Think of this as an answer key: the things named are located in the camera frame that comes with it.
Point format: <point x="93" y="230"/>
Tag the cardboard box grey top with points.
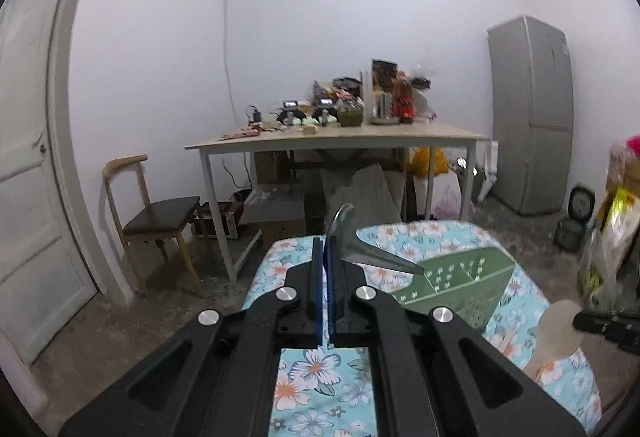
<point x="280" y="227"/>

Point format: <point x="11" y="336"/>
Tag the green star-cutout utensil holder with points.
<point x="450" y="287"/>

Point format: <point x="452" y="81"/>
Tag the black charger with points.
<point x="255" y="115"/>

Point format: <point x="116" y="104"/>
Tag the clear plastic bag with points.
<point x="597" y="272"/>

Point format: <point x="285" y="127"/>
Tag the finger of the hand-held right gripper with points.
<point x="600" y="324"/>

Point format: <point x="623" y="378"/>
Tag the grey refrigerator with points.
<point x="530" y="117"/>

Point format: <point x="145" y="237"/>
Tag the grey slab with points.
<point x="360" y="192"/>

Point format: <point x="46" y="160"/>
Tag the white panel door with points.
<point x="35" y="167"/>

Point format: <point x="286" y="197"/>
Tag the black rice cooker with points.
<point x="572" y="232"/>

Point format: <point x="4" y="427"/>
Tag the black device with screen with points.
<point x="291" y="112"/>
<point x="325" y="111"/>

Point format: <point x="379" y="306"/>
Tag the wooden chair dark seat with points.
<point x="160" y="214"/>

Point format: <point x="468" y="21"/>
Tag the pile of snack packets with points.
<point x="340" y="89"/>

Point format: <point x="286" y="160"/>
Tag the wooden rice paddle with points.
<point x="555" y="332"/>

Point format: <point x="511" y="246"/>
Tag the silver metal container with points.
<point x="383" y="109"/>

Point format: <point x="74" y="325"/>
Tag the white floral bag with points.
<point x="447" y="202"/>

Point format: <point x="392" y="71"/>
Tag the floral turquoise tablecloth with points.
<point x="310" y="367"/>

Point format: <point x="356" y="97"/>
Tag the yellow-green bag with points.
<point x="620" y="222"/>

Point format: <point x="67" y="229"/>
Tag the red flat packet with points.
<point x="242" y="134"/>

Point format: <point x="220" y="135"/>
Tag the pink fluffy item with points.
<point x="633" y="145"/>

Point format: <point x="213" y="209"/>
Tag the yellow plastic bag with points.
<point x="427" y="162"/>

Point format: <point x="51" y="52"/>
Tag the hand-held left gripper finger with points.
<point x="318" y="297"/>
<point x="331" y="302"/>

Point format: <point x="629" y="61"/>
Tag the dark snack box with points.
<point x="384" y="69"/>

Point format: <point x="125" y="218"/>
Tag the dark brown box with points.
<point x="215" y="219"/>

